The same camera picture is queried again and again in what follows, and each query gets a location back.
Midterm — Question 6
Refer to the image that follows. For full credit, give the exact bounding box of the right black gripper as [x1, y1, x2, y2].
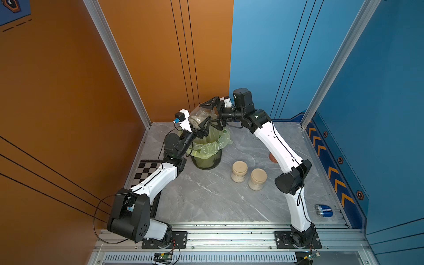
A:
[201, 96, 246, 130]

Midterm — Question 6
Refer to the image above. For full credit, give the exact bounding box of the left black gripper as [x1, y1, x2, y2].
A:
[177, 112, 208, 159]

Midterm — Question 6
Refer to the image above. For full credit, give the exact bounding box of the glass jar with rice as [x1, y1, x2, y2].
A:
[188, 105, 216, 130]

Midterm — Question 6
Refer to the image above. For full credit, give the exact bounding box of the red jar lid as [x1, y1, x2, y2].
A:
[269, 153, 278, 163]

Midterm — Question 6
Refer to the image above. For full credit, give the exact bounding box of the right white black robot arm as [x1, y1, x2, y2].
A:
[200, 88, 318, 248]

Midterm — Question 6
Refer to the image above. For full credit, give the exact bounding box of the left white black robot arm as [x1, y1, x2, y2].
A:
[107, 117, 212, 248]

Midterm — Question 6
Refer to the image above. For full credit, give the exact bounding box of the rice jar cream lid left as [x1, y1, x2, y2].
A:
[231, 161, 248, 183]

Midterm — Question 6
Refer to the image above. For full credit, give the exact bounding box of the yellow-green plastic bin liner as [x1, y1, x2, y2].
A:
[186, 125, 233, 159]

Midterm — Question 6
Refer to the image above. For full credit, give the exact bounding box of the black white checkerboard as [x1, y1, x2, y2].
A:
[130, 160, 162, 219]

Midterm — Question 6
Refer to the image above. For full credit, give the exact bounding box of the left green circuit board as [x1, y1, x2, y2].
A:
[153, 252, 173, 265]

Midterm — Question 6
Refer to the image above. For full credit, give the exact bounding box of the green circuit board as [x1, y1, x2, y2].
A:
[153, 252, 173, 265]
[303, 251, 321, 265]

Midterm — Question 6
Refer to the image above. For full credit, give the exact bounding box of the blue silver can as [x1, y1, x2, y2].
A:
[315, 204, 333, 218]

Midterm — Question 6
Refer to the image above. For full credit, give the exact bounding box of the right green circuit board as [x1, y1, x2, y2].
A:
[303, 251, 321, 265]

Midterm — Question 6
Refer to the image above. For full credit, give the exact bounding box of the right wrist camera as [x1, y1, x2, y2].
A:
[220, 96, 233, 108]

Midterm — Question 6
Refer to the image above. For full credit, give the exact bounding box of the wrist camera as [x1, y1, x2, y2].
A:
[174, 109, 192, 132]
[220, 96, 233, 108]

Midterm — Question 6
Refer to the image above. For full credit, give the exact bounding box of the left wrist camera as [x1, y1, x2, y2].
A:
[174, 109, 192, 132]

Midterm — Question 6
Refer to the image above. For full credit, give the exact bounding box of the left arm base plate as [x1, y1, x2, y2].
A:
[142, 231, 188, 250]

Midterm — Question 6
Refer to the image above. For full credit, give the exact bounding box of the aluminium front rail frame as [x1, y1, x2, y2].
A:
[88, 222, 378, 265]

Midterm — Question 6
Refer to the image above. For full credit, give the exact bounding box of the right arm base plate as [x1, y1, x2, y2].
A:
[274, 231, 322, 250]

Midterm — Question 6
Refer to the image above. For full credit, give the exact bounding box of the left aluminium corner post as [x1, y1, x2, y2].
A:
[83, 0, 151, 129]

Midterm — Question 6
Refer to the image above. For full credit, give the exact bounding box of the aluminium corner post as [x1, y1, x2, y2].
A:
[300, 0, 381, 129]
[83, 0, 151, 129]

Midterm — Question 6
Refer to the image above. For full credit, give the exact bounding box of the right aluminium corner post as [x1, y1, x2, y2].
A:
[300, 0, 381, 129]

